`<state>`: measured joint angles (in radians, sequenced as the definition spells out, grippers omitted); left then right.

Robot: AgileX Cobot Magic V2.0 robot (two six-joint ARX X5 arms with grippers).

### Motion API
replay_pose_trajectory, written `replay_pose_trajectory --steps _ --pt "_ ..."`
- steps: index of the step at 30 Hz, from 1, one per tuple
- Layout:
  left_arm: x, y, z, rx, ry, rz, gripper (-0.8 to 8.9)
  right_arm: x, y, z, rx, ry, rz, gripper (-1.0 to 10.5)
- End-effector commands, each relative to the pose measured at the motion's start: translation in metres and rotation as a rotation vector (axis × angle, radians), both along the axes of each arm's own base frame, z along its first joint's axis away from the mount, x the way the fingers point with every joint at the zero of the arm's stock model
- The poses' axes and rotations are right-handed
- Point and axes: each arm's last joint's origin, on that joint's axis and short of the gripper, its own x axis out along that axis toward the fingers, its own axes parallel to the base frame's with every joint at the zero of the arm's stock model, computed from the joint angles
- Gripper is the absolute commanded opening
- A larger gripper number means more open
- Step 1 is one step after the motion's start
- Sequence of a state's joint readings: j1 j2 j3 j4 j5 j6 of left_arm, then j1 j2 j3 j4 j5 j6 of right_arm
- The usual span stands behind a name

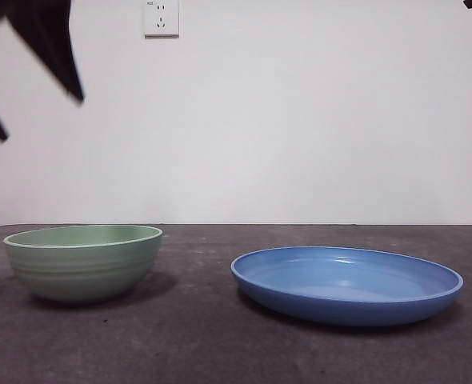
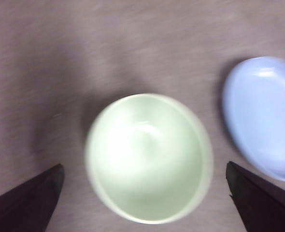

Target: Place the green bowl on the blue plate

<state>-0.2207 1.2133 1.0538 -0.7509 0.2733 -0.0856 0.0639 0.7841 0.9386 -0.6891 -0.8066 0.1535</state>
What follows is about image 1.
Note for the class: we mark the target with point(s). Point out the blue plate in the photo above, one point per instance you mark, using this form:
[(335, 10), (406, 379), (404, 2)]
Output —
[(340, 288)]

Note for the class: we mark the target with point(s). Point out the white wall socket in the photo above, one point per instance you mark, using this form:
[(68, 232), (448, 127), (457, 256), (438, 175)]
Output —
[(161, 20)]

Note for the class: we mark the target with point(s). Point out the green ribbed bowl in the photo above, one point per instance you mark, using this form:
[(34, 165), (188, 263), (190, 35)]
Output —
[(84, 268)]

